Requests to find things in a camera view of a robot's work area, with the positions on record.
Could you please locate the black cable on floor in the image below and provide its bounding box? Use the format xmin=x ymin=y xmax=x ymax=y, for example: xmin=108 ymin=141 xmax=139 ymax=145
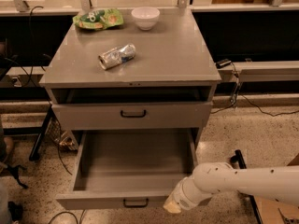
xmin=210 ymin=63 xmax=299 ymax=118

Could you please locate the black power adapter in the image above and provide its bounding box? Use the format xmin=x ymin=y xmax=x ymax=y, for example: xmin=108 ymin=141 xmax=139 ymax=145
xmin=216 ymin=59 xmax=231 ymax=69

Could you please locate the grey drawer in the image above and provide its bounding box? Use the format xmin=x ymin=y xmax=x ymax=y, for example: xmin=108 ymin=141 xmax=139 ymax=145
xmin=52 ymin=102 xmax=212 ymax=130
xmin=56 ymin=129 xmax=197 ymax=210

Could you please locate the green chip bag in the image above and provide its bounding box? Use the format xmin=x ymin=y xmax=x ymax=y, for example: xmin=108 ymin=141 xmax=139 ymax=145
xmin=73 ymin=8 xmax=124 ymax=30

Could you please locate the grey drawer cabinet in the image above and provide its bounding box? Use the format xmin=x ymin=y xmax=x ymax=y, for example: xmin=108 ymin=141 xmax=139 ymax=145
xmin=40 ymin=8 xmax=221 ymax=140

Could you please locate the crushed silver can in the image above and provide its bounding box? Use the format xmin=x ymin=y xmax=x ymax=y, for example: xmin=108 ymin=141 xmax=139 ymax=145
xmin=98 ymin=43 xmax=136 ymax=70

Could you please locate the white bowl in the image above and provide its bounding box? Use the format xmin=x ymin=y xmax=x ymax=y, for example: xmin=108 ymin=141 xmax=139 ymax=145
xmin=131 ymin=7 xmax=160 ymax=31

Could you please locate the cardboard box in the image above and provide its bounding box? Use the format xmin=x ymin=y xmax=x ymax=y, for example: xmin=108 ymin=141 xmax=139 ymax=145
xmin=250 ymin=155 xmax=299 ymax=224

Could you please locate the black chair leg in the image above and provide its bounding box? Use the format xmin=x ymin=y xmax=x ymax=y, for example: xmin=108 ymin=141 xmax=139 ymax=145
xmin=29 ymin=107 xmax=52 ymax=161

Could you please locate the black metal stand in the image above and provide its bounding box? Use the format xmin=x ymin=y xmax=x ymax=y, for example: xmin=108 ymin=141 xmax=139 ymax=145
xmin=230 ymin=149 xmax=263 ymax=224

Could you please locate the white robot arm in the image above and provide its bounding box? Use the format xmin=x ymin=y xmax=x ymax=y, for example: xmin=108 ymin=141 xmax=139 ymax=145
xmin=164 ymin=162 xmax=299 ymax=214

